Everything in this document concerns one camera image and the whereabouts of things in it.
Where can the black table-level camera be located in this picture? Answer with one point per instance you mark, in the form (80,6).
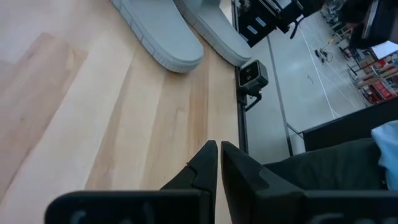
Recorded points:
(252,74)

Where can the storage rack with red bins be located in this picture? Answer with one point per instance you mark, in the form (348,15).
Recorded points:
(379,84)

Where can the black desk panel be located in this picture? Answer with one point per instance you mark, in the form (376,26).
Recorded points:
(351,127)

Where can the black metal table frame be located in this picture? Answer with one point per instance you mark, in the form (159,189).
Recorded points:
(242,124)

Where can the grey slide sandal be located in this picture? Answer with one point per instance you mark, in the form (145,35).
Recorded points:
(217,34)
(164,37)

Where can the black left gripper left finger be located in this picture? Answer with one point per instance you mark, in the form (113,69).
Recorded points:
(202,168)

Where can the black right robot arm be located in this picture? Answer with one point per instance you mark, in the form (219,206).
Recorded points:
(264,29)

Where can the small wheeled cart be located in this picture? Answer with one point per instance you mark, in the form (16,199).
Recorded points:
(321,54)

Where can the black computer monitor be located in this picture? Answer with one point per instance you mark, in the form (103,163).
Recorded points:
(385,18)

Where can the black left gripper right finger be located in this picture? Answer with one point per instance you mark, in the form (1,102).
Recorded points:
(245,186)

